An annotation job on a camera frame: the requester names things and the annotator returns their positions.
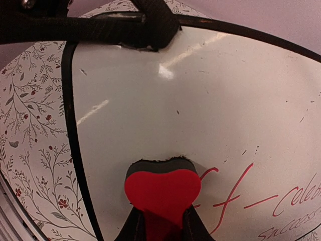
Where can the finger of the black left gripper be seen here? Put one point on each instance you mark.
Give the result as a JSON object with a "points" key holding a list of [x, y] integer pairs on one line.
{"points": [[155, 8]]}

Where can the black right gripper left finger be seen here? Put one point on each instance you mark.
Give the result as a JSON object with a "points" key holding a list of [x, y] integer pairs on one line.
{"points": [[134, 227]]}

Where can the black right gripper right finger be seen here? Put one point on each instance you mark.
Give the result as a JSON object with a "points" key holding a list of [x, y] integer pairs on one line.
{"points": [[193, 227]]}

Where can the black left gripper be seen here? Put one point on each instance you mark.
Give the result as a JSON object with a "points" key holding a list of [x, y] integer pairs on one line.
{"points": [[156, 34]]}

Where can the red black whiteboard eraser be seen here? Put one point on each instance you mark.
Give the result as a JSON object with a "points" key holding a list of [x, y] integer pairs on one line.
{"points": [[162, 191]]}

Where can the white dry-erase whiteboard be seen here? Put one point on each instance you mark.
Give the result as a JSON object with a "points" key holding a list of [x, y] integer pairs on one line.
{"points": [[242, 105]]}

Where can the floral patterned table mat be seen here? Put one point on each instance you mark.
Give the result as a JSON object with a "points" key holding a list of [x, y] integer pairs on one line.
{"points": [[35, 140]]}

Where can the aluminium front rail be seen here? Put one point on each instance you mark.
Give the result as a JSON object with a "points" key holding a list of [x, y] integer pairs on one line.
{"points": [[12, 224]]}

